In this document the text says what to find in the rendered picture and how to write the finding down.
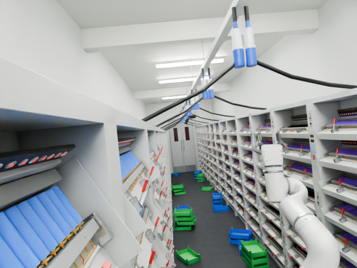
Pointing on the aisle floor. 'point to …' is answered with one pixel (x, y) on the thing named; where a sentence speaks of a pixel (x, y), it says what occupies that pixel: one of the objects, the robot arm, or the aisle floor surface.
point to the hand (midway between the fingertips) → (268, 134)
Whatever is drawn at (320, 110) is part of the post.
